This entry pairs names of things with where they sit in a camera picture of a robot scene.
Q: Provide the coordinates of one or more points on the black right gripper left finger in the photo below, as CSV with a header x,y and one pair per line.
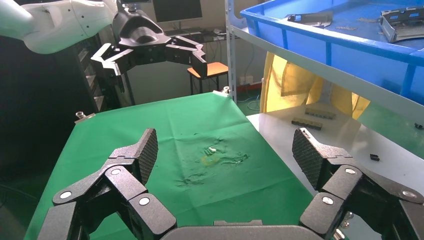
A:
x,y
132,212

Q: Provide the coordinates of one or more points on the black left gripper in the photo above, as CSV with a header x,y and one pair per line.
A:
x,y
139,36

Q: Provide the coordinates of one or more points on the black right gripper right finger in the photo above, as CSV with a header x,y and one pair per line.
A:
x,y
344,185

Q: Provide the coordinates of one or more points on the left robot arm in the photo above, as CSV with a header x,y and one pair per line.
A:
x,y
56,23

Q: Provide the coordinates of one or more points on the small black part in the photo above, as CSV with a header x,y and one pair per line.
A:
x,y
375,157
419,126

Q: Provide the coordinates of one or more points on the black computer monitor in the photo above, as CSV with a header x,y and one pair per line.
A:
x,y
177,10

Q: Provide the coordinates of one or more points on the orange seat stool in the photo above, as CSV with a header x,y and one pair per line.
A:
x,y
212,69

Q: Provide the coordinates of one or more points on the olive toothed strip part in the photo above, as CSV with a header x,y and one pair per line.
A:
x,y
307,124

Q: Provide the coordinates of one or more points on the silver binder clip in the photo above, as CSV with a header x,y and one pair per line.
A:
x,y
84,117
223,91

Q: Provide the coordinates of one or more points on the green table cloth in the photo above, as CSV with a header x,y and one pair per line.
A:
x,y
198,126

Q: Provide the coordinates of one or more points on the white metal shelf rack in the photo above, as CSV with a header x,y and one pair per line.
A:
x,y
331,73

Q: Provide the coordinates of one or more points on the yellow cloth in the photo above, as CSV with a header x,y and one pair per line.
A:
x,y
291,82

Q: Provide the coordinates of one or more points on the blue plastic bin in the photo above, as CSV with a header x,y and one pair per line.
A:
x,y
304,49

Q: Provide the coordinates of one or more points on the tan tape strip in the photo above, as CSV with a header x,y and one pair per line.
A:
x,y
366,20
346,28

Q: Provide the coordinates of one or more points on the white wall outlet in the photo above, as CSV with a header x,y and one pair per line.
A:
x,y
246,80

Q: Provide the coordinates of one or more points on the stamped sheet metal bracket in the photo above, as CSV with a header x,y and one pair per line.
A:
x,y
314,20
405,31

